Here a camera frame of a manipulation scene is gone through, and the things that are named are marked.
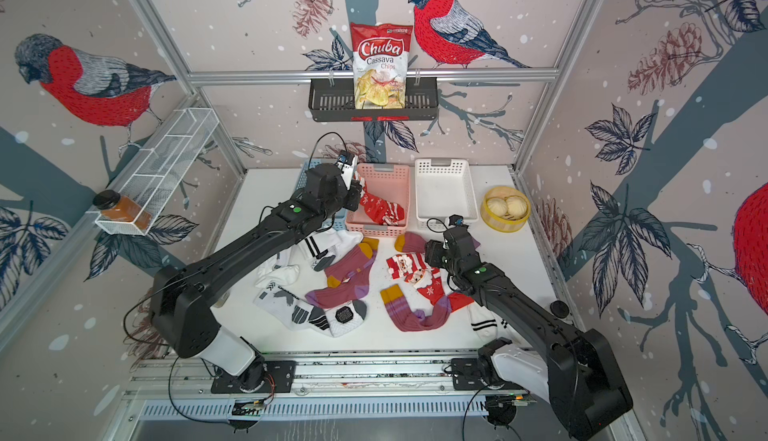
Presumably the white grey patterned sock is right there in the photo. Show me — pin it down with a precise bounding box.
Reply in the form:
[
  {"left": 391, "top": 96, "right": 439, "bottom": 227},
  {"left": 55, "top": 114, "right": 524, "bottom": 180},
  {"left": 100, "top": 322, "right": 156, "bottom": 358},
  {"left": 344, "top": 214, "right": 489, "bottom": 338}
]
[{"left": 254, "top": 283, "right": 368, "bottom": 338}]

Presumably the clear acrylic wall shelf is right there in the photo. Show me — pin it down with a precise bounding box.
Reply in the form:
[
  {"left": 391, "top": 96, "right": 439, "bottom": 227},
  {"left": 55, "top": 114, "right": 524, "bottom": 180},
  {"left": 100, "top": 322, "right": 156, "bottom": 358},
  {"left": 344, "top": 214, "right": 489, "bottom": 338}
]
[{"left": 95, "top": 107, "right": 219, "bottom": 236}]

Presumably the purple yellow sock left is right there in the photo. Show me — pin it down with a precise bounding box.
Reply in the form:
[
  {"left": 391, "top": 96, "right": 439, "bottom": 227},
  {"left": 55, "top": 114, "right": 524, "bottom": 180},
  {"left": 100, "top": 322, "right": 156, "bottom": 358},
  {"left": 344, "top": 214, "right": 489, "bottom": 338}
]
[{"left": 305, "top": 237, "right": 379, "bottom": 309}]

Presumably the yellow bowl with buns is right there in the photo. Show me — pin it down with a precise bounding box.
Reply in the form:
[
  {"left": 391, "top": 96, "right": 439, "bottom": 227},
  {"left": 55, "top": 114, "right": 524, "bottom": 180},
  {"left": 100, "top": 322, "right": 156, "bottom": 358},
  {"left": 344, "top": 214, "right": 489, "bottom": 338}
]
[{"left": 480, "top": 186, "right": 532, "bottom": 233}]

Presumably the white black-striped sock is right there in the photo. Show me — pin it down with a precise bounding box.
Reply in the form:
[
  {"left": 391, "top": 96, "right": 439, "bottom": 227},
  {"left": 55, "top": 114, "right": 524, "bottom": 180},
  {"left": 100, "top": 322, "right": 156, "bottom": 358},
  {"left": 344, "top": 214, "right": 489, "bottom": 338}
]
[
  {"left": 295, "top": 228, "right": 363, "bottom": 271},
  {"left": 468, "top": 303, "right": 515, "bottom": 343}
]

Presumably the white black-striped sock right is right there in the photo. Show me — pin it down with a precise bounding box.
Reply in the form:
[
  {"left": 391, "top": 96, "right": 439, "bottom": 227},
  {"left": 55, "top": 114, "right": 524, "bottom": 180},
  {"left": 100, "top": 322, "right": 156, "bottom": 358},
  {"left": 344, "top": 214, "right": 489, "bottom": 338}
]
[{"left": 468, "top": 303, "right": 515, "bottom": 343}]

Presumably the red santa pattern sock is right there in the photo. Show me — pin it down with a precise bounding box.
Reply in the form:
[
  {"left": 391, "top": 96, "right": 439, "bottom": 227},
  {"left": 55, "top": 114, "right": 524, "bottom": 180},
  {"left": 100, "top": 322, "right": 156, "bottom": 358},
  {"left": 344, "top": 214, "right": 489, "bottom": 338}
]
[{"left": 386, "top": 253, "right": 474, "bottom": 312}]

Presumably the white plastic basket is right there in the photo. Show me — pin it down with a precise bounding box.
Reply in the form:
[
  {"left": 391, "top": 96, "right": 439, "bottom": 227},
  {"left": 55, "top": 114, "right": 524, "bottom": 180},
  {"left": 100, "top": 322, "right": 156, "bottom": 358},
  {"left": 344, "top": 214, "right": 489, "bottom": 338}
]
[{"left": 414, "top": 158, "right": 479, "bottom": 229}]

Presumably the pink plastic basket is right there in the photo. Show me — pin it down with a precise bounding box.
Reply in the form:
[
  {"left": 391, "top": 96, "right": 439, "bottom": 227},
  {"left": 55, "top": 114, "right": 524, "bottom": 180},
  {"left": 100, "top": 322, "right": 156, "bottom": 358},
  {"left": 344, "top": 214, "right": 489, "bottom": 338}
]
[{"left": 345, "top": 163, "right": 412, "bottom": 238}]

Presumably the black wall-mounted wire basket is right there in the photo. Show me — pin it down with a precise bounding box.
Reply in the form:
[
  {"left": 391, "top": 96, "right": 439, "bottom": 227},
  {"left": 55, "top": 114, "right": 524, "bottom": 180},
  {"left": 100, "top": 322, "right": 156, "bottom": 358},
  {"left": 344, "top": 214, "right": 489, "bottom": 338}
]
[{"left": 308, "top": 77, "right": 439, "bottom": 122}]

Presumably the red white striped sock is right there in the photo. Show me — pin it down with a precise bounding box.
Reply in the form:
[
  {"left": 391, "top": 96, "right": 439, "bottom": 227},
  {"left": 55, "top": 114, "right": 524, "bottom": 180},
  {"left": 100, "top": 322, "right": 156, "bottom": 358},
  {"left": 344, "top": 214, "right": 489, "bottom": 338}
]
[{"left": 380, "top": 201, "right": 405, "bottom": 226}]

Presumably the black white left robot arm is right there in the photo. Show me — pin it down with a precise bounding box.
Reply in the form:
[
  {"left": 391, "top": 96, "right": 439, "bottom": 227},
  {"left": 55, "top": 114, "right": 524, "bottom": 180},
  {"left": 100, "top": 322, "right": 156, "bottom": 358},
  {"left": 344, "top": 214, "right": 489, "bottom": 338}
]
[{"left": 149, "top": 151, "right": 362, "bottom": 392}]

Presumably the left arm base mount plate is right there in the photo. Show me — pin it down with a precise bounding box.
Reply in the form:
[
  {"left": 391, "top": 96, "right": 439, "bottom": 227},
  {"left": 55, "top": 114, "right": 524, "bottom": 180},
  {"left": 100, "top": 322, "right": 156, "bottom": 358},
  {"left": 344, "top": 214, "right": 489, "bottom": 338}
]
[{"left": 211, "top": 360, "right": 297, "bottom": 395}]

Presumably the red Chuba cassava chips bag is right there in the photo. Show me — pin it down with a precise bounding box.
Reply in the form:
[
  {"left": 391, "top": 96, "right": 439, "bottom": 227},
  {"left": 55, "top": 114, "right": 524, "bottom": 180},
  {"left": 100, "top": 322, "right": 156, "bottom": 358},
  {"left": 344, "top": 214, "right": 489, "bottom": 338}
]
[{"left": 350, "top": 23, "right": 413, "bottom": 109}]

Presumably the blue plastic basket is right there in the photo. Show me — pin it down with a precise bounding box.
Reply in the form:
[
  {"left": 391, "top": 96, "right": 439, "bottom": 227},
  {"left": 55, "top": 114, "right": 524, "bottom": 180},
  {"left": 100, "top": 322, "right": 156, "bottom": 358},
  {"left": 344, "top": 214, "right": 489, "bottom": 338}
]
[{"left": 294, "top": 159, "right": 349, "bottom": 230}]

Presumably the orange spice jar black lid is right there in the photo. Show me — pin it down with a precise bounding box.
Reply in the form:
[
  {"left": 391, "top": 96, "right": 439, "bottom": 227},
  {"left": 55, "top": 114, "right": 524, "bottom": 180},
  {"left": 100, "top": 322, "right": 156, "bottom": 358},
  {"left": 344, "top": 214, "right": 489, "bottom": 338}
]
[{"left": 93, "top": 189, "right": 152, "bottom": 230}]

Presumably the black round knob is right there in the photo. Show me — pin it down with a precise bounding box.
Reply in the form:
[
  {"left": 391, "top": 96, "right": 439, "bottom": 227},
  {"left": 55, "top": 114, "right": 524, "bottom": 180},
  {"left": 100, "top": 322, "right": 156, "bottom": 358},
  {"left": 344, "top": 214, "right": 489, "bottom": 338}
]
[{"left": 549, "top": 300, "right": 571, "bottom": 320}]

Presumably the white black-striped sock top left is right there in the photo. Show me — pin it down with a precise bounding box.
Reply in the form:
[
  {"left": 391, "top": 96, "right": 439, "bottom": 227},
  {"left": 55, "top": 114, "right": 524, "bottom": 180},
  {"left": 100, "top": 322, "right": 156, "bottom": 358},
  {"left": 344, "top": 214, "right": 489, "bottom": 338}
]
[{"left": 295, "top": 228, "right": 363, "bottom": 271}]

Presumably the red snowflake sock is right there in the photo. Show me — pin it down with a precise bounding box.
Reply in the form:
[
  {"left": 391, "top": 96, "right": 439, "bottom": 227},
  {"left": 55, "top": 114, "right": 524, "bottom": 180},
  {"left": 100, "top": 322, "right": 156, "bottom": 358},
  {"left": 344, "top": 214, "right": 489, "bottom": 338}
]
[{"left": 360, "top": 188, "right": 386, "bottom": 225}]

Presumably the purple yellow sock bottom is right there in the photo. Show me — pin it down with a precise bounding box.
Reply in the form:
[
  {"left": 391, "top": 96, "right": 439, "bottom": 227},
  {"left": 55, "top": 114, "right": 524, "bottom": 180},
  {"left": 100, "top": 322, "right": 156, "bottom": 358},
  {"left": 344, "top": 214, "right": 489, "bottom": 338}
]
[{"left": 380, "top": 285, "right": 452, "bottom": 332}]

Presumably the purple yellow sock top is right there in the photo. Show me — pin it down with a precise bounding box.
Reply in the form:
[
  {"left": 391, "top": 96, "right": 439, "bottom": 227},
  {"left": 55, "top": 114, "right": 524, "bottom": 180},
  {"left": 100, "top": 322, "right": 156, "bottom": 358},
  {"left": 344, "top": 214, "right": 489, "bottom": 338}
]
[{"left": 394, "top": 229, "right": 480, "bottom": 257}]

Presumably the purple yellow sock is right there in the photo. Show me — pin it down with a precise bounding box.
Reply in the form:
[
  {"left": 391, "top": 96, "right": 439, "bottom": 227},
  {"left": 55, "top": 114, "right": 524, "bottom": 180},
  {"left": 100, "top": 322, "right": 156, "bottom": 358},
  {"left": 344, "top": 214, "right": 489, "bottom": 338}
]
[
  {"left": 394, "top": 229, "right": 480, "bottom": 257},
  {"left": 380, "top": 285, "right": 452, "bottom": 332},
  {"left": 305, "top": 237, "right": 379, "bottom": 309}
]

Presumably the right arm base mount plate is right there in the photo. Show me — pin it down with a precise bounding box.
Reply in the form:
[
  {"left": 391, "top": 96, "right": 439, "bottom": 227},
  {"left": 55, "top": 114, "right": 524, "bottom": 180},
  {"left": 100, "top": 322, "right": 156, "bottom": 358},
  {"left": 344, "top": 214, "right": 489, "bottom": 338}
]
[{"left": 443, "top": 358, "right": 526, "bottom": 392}]

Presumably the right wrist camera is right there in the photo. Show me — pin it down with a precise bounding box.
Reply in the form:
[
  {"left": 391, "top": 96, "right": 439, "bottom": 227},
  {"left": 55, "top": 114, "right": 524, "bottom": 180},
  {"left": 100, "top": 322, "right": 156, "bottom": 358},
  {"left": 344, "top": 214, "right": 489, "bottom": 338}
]
[{"left": 447, "top": 214, "right": 464, "bottom": 228}]

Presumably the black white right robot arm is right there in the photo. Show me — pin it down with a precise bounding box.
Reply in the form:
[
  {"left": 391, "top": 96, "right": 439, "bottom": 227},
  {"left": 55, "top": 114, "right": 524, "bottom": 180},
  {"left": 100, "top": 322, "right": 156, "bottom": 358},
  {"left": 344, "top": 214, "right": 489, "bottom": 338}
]
[{"left": 425, "top": 215, "right": 634, "bottom": 440}]

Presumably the small white sock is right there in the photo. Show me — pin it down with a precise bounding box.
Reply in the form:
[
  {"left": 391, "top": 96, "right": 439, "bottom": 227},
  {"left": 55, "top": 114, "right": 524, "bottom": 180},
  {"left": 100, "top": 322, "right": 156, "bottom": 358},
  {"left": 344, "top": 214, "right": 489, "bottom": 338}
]
[{"left": 254, "top": 265, "right": 300, "bottom": 287}]

